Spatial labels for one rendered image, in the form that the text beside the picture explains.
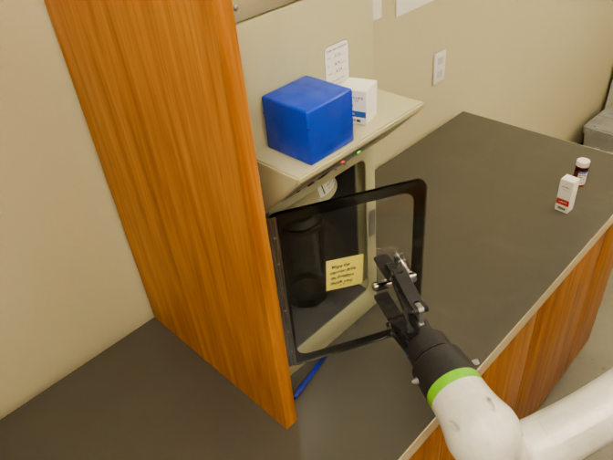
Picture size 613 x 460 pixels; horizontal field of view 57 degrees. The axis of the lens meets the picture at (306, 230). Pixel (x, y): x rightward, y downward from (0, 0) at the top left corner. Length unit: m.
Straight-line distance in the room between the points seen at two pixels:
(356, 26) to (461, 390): 0.62
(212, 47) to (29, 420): 0.96
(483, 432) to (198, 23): 0.65
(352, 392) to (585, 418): 0.48
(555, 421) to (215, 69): 0.72
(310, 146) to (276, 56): 0.15
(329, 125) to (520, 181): 1.14
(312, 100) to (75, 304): 0.79
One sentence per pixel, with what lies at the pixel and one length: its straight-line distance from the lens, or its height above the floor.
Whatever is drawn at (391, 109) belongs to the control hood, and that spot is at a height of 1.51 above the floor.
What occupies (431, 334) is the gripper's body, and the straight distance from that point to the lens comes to 0.97.
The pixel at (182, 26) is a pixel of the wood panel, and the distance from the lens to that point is 0.76.
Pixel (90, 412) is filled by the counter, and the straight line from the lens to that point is 1.36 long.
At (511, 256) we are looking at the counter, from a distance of 1.61.
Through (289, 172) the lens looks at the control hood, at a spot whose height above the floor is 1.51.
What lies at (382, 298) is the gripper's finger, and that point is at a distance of 1.14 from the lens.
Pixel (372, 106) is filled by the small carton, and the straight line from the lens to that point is 0.98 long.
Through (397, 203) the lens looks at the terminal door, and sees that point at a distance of 1.05.
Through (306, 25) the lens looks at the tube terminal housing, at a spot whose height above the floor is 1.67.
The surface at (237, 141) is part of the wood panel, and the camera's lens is 0.76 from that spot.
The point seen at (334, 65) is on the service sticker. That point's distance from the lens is 1.00.
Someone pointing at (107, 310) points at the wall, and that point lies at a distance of 1.46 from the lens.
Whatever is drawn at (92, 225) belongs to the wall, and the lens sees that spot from 1.33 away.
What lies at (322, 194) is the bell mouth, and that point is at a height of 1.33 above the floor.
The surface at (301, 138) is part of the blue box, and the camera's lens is 0.85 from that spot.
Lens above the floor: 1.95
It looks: 37 degrees down
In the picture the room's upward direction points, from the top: 6 degrees counter-clockwise
